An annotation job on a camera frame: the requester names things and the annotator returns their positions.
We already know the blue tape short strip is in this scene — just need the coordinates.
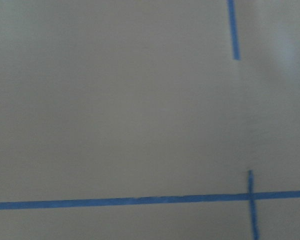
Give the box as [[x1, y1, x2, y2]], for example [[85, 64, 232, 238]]
[[227, 0, 241, 61]]

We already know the blue tape crossing strip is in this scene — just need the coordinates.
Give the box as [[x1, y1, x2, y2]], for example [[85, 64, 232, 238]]
[[247, 170, 260, 240]]

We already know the blue tape long strip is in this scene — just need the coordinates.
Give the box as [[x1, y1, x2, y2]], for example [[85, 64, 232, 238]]
[[0, 190, 300, 210]]

